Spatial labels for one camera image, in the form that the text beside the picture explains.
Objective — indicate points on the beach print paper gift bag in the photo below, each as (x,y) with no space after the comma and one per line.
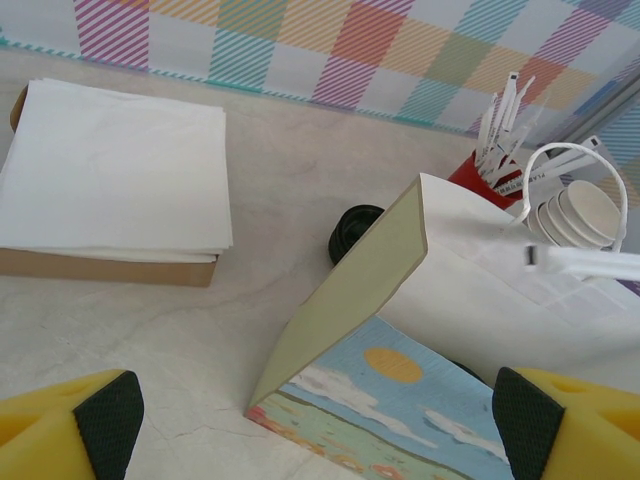
(375,415)

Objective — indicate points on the white paper-wrapped straw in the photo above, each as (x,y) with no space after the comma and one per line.
(487,130)
(510,187)
(509,115)
(524,110)
(585,262)
(575,156)

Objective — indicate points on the stack of white napkins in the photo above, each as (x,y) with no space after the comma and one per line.
(110,170)

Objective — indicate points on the red metal mug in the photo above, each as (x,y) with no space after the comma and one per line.
(467,175)

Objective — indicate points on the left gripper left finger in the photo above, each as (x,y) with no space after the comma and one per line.
(40,440)

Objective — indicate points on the stack of paper cups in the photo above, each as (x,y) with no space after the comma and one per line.
(580,210)

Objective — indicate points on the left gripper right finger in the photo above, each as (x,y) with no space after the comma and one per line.
(600,440)

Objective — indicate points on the stack of black cup lids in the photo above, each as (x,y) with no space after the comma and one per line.
(352,225)

